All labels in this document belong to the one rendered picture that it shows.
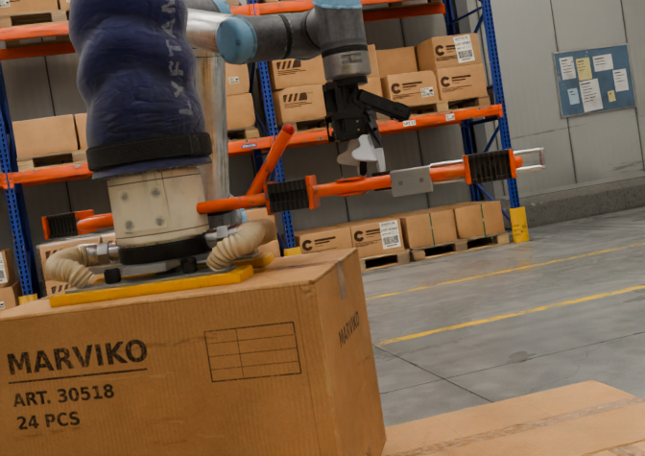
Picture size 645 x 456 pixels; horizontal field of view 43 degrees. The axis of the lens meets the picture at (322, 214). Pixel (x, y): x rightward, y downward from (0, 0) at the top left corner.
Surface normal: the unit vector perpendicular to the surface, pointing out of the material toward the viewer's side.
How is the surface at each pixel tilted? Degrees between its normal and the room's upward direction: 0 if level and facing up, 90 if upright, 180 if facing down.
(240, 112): 91
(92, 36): 70
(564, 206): 90
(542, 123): 90
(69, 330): 90
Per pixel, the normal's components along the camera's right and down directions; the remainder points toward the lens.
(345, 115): 0.22, 0.01
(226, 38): -0.81, 0.20
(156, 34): 0.58, -0.37
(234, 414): -0.21, 0.08
